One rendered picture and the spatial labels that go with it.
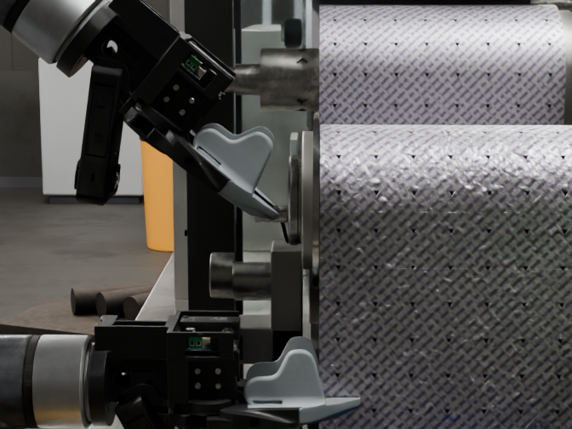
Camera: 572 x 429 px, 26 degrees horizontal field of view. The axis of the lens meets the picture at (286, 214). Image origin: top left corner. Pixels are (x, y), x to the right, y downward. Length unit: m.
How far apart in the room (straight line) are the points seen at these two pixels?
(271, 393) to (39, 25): 0.34
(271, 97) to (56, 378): 0.40
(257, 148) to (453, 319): 0.21
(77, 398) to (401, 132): 0.33
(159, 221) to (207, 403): 6.19
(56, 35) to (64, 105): 7.88
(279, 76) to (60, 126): 7.67
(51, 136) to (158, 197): 1.95
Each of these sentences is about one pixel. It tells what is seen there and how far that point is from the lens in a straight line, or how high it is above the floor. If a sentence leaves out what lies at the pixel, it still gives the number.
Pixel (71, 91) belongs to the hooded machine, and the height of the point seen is 0.80.
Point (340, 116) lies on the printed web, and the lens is 1.20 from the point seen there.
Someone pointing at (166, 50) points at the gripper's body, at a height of 1.38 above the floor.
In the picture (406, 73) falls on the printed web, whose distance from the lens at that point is 1.20.
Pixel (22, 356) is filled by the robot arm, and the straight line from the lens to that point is 1.00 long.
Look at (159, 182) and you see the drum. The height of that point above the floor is 0.40.
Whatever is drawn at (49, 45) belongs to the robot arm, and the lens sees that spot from 0.99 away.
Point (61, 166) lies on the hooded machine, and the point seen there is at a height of 0.27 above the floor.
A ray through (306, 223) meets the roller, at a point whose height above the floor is 1.24.
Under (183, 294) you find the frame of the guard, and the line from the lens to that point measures 2.05.
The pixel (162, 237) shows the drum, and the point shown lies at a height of 0.08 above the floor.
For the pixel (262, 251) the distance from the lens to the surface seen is 2.03.
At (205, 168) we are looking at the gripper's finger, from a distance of 0.98.
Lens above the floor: 1.41
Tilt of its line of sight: 10 degrees down
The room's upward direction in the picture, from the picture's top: straight up
